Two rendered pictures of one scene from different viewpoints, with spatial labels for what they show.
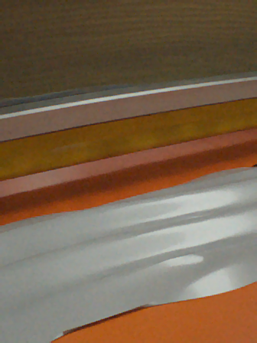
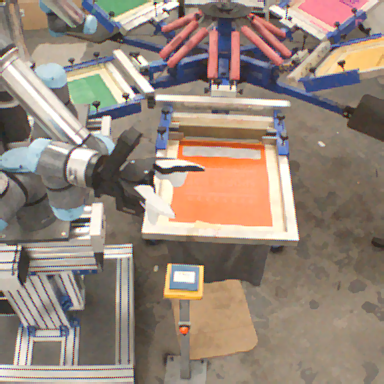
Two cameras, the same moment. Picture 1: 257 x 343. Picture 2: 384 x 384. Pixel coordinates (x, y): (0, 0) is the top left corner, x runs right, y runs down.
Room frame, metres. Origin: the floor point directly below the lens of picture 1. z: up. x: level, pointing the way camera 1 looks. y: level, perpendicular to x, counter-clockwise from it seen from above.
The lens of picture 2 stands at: (-1.19, -0.71, 2.20)
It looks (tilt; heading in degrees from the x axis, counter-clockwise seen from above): 45 degrees down; 31
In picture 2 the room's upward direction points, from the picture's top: straight up
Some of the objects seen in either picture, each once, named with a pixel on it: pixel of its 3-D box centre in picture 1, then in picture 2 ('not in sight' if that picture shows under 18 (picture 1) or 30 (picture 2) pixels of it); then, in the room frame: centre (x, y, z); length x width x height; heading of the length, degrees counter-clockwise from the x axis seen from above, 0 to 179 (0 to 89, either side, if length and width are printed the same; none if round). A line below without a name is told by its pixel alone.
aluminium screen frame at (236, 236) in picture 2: not in sight; (221, 169); (0.06, -0.13, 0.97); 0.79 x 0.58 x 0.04; 27
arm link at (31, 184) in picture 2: not in sight; (22, 173); (-0.70, 0.13, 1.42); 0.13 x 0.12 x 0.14; 10
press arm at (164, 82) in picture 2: not in sight; (130, 90); (0.49, 0.68, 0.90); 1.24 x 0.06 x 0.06; 147
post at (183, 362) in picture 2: not in sight; (185, 337); (-0.50, -0.28, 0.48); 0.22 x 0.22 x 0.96; 27
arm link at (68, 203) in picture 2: not in sight; (69, 189); (-0.77, -0.15, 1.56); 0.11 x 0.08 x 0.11; 10
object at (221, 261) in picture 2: not in sight; (217, 255); (-0.20, -0.26, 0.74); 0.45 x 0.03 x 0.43; 117
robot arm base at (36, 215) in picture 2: not in sight; (33, 200); (-0.70, 0.13, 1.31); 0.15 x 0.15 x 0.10
